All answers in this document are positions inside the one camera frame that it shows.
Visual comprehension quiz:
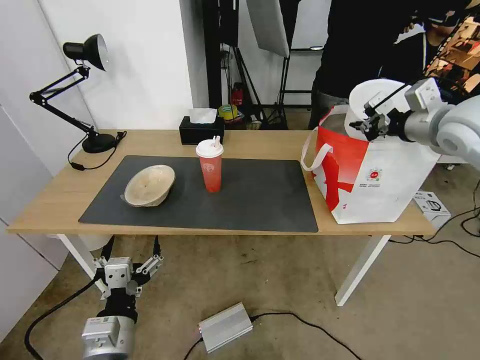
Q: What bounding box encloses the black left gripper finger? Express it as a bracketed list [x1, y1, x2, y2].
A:
[92, 235, 116, 272]
[134, 235, 165, 286]

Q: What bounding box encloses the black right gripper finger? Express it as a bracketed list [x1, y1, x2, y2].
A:
[361, 125, 390, 142]
[349, 112, 388, 130]

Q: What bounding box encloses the red and white takeout bag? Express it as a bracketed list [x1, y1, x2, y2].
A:
[301, 78, 440, 225]

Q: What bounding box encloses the white table leg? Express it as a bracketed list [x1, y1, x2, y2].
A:
[55, 233, 103, 294]
[334, 234, 392, 307]

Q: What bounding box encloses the beige paper bowl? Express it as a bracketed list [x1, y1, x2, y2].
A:
[120, 164, 177, 208]

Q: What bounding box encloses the person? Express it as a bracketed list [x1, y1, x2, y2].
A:
[307, 0, 427, 131]
[393, 0, 480, 104]

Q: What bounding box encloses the white product box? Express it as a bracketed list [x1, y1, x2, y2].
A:
[411, 190, 452, 217]

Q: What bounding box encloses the red cup with white lid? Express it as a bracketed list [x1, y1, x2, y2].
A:
[195, 135, 225, 194]

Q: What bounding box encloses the black desk mat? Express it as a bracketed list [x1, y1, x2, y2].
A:
[77, 155, 319, 234]

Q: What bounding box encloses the silver power supply box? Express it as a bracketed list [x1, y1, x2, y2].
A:
[197, 301, 255, 354]

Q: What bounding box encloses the black tissue box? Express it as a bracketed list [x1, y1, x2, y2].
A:
[178, 108, 226, 146]

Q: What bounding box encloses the black light stand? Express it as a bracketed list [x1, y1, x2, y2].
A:
[219, 43, 290, 131]

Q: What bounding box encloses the small red canister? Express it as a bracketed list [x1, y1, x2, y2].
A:
[230, 83, 245, 107]

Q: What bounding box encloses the white reflector panel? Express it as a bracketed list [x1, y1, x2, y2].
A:
[245, 0, 292, 58]

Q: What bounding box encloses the black desk lamp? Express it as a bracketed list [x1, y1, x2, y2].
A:
[29, 33, 118, 154]

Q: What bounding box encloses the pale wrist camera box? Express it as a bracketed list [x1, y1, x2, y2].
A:
[103, 261, 134, 290]
[365, 89, 391, 113]

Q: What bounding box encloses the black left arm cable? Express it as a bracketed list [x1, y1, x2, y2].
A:
[23, 279, 103, 360]

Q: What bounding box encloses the black floor cable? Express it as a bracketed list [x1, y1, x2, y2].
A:
[250, 311, 363, 360]
[389, 208, 480, 260]
[182, 335, 206, 360]

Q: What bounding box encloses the black lamp cable with switch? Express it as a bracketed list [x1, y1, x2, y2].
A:
[67, 130, 128, 172]

